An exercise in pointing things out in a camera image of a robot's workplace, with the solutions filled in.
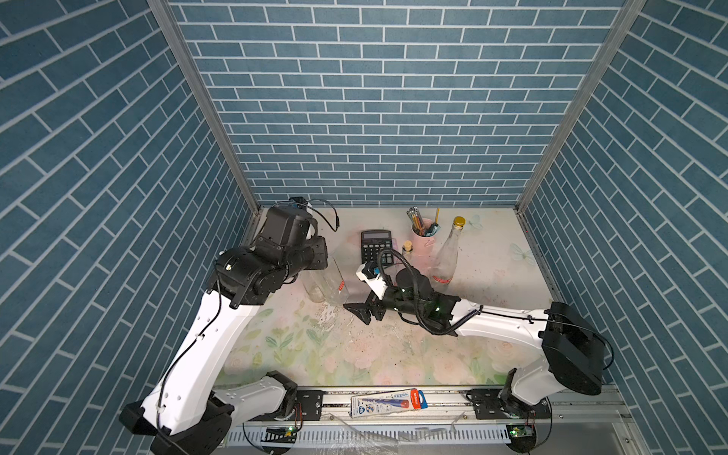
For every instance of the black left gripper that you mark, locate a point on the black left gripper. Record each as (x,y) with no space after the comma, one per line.
(319,247)

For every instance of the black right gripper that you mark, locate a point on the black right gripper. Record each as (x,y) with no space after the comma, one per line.
(366,316)

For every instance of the clear glass bottle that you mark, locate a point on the clear glass bottle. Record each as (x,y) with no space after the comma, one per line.
(312,286)

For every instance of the short corked glass bottle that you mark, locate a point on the short corked glass bottle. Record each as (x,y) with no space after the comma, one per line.
(333,285)

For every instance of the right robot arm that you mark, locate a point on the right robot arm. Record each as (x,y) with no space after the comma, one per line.
(573,354)

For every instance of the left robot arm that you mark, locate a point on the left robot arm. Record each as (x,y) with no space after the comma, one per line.
(183,414)

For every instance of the corked glass bottle red label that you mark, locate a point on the corked glass bottle red label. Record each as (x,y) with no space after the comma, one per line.
(407,252)

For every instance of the tall gold-capped glass bottle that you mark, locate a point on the tall gold-capped glass bottle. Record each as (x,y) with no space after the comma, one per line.
(444,266)

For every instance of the black desk calculator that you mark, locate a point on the black desk calculator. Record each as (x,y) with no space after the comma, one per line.
(372,241)

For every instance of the pink metal pen bucket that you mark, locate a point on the pink metal pen bucket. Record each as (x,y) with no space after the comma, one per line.
(423,250)

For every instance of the pens in bucket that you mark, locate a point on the pens in bucket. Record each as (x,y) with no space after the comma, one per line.
(420,226)

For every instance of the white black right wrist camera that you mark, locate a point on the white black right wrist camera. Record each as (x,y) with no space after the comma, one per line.
(371,274)

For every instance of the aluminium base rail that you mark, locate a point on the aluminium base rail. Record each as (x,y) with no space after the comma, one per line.
(440,419)

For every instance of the aluminium corner post left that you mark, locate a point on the aluminium corner post left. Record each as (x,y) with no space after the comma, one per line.
(163,13)

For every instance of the aluminium corner post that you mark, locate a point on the aluminium corner post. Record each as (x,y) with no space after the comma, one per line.
(163,13)
(623,22)

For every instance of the aluminium corner post right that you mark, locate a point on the aluminium corner post right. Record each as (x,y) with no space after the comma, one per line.
(623,22)

